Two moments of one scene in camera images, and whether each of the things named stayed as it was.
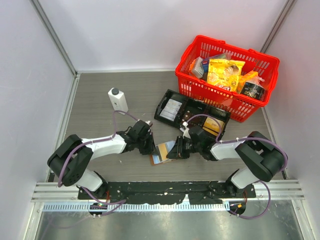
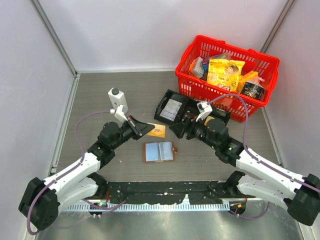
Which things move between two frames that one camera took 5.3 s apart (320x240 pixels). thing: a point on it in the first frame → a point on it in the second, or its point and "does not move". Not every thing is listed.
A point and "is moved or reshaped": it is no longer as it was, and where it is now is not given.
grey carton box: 198,69 does not move
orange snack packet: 246,77 does not move
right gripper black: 177,151 → 178,129
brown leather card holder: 153,163 is moved or reshaped
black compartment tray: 177,109 does not move
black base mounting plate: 159,192 does not move
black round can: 253,90 does not move
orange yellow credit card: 163,150 → 158,131
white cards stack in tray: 170,109 does not move
